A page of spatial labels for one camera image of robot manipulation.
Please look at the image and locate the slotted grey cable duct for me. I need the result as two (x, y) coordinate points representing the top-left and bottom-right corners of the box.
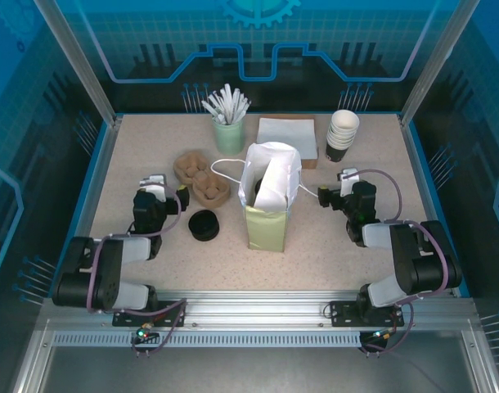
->
(51, 330), (364, 346)

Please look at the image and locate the aluminium mounting rail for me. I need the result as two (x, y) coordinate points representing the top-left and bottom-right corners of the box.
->
(40, 289), (478, 331)

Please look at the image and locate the white napkin stack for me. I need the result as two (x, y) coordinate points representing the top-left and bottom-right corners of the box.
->
(257, 118), (319, 160)

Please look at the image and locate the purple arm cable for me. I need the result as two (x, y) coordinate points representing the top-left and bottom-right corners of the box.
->
(88, 182), (183, 314)
(347, 168), (451, 304)

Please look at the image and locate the brown pulp cup carrier stack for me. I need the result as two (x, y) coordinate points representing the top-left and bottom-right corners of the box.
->
(173, 150), (232, 210)

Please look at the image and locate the printed paper gift bag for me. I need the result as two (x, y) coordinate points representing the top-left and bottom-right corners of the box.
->
(210, 141), (320, 253)

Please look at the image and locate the aluminium frame post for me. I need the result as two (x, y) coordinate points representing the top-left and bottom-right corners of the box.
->
(33, 0), (124, 127)
(398, 0), (486, 127)

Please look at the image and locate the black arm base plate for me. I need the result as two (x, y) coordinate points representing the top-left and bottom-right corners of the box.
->
(111, 300), (188, 328)
(329, 300), (406, 328)

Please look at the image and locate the pale green straw holder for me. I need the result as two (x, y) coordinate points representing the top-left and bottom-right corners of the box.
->
(212, 114), (245, 156)

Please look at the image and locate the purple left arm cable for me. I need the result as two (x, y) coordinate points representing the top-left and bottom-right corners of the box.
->
(88, 182), (183, 314)

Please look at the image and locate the brown cardboard napkin box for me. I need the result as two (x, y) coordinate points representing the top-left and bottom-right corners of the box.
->
(257, 116), (319, 169)

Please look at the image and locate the white paper napkin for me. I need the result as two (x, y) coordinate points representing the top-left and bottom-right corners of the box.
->
(255, 160), (291, 214)

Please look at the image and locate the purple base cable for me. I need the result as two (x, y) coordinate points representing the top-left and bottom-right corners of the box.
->
(128, 300), (189, 358)
(357, 305), (416, 358)

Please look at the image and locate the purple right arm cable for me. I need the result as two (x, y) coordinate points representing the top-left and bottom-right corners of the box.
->
(347, 168), (451, 304)

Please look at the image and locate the blue table edge strip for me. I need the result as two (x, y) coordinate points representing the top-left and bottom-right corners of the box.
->
(62, 120), (124, 298)
(398, 114), (471, 298)

